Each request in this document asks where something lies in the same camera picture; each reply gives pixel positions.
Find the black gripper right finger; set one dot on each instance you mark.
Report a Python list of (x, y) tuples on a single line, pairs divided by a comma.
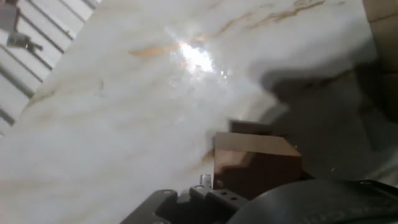
[(384, 186)]

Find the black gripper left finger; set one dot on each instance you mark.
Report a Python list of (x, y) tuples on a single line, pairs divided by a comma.
[(186, 208)]

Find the marble pattern board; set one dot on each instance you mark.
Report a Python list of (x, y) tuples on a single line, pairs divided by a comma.
[(124, 124)]

